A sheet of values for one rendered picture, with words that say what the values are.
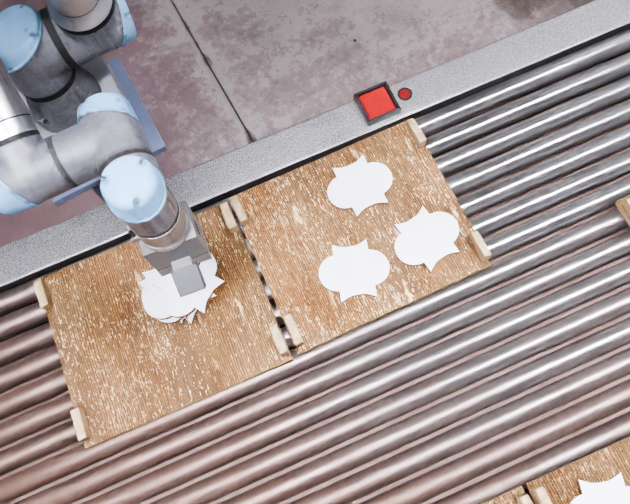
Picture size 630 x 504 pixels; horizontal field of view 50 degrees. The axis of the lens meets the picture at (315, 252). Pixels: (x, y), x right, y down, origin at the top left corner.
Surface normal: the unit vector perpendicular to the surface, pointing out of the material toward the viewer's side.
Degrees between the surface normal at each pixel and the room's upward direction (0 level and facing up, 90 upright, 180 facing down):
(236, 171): 0
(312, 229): 0
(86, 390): 0
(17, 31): 11
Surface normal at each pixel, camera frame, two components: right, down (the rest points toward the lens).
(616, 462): -0.07, -0.32
